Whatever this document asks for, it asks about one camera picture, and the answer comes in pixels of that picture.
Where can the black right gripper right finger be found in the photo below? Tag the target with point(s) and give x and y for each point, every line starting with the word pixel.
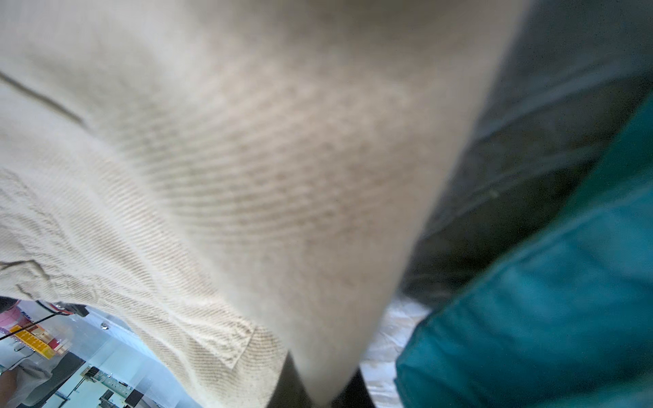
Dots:
pixel 355 395

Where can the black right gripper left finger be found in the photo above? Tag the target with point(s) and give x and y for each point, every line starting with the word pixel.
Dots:
pixel 289 391

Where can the beige pants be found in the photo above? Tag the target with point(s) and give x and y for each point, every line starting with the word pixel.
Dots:
pixel 241 182

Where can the teal pants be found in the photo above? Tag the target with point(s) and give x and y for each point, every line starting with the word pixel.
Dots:
pixel 564 319

